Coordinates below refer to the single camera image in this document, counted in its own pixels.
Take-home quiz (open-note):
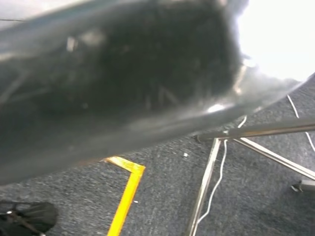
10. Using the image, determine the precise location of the steel workbench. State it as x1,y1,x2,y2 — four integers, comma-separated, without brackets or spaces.
186,117,315,236

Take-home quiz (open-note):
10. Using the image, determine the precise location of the wrinkled yellow floor tape square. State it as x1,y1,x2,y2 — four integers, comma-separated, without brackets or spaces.
103,156,146,236

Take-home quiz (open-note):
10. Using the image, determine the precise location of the white floor cable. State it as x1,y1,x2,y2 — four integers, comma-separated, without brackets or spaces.
196,116,248,225
286,94,315,154

